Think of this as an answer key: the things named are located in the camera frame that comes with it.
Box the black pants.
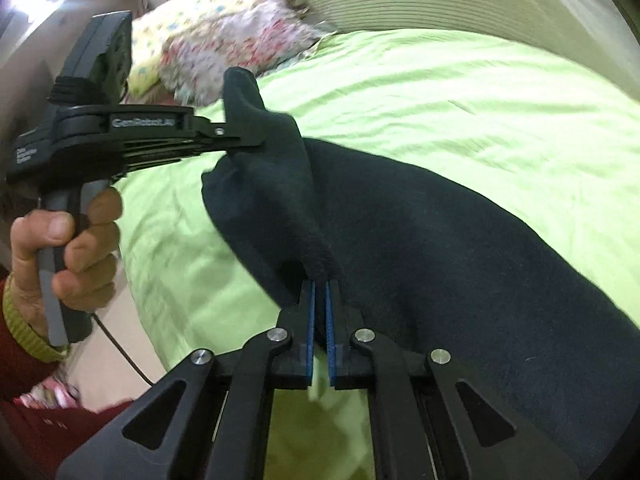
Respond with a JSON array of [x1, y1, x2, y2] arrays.
[[202, 68, 639, 479]]

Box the red sleeve left forearm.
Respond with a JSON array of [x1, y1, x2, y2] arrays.
[[1, 278, 130, 479]]

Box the person's left hand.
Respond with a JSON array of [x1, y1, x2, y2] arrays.
[[11, 188, 122, 336]]

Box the yellow dotted pillow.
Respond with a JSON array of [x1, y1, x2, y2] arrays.
[[128, 0, 254, 98]]

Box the pink floral pillow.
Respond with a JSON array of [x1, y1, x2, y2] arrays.
[[158, 0, 335, 107]]

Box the green bed sheet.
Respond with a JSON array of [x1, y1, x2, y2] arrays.
[[113, 28, 640, 480]]

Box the white ribbed headboard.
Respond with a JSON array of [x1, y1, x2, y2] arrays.
[[305, 0, 639, 96]]

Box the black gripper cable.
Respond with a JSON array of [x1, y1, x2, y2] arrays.
[[89, 311, 156, 388]]

